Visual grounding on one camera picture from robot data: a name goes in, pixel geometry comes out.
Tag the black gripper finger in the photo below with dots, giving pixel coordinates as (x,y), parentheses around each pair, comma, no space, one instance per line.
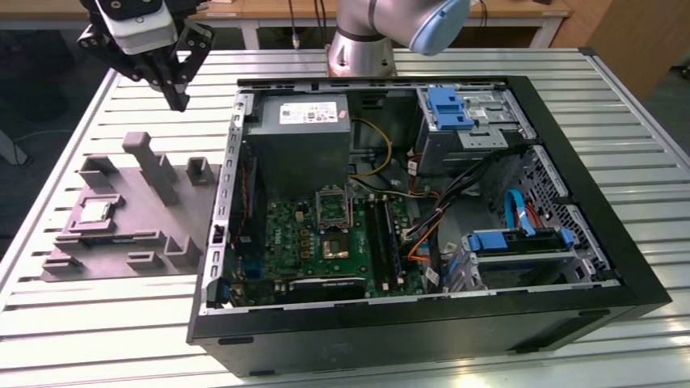
(102,52)
(197,44)

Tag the silver CPU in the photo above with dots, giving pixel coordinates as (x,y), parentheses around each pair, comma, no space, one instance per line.
(94,211)

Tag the wooden desk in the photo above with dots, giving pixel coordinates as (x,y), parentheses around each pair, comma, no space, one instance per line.
(244,12)

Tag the grey power supply unit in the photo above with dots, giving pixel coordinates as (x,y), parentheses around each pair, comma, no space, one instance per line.
(302,157)

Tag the grey parts rack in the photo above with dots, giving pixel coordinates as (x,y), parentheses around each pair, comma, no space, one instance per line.
(135,218)

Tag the blue drive bay latch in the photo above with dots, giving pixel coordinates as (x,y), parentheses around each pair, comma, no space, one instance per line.
(445,107)

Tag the green motherboard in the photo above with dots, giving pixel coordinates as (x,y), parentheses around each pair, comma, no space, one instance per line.
(292,242)

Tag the blue VGA port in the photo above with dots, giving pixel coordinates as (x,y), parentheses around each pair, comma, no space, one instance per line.
(254,268)

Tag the silver drive bay cage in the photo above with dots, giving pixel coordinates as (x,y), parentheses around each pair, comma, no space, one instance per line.
(485,141)

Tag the black RAM slot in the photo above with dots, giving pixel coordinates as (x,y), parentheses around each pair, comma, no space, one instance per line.
(384,242)
(390,242)
(376,242)
(397,242)

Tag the blue port connector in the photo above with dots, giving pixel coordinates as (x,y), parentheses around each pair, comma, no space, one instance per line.
(224,293)

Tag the black graphics card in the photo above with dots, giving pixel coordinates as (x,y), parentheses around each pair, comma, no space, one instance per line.
(324,292)

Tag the hard disk in blue carrier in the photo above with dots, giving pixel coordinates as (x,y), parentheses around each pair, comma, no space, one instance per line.
(488,241)

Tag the silver disk bay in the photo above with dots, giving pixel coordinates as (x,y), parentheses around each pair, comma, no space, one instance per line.
(517,260)

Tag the wooden cabinet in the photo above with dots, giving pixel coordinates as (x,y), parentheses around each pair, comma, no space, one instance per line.
(636,40)

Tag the black PC case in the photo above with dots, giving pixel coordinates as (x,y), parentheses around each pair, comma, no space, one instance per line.
(432,335)

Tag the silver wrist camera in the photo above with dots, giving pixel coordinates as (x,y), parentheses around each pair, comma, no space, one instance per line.
(143,34)

